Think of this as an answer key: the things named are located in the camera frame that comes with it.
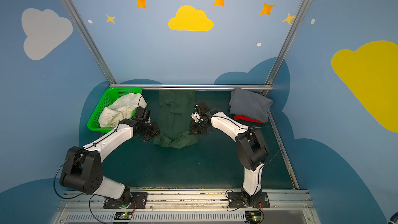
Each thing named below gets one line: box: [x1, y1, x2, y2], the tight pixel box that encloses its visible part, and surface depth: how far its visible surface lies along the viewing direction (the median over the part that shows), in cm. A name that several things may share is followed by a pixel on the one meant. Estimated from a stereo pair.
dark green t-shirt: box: [152, 89, 199, 149], surface depth 109 cm
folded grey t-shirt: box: [229, 88, 274, 123], surface depth 106 cm
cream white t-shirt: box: [98, 92, 148, 129], surface depth 103 cm
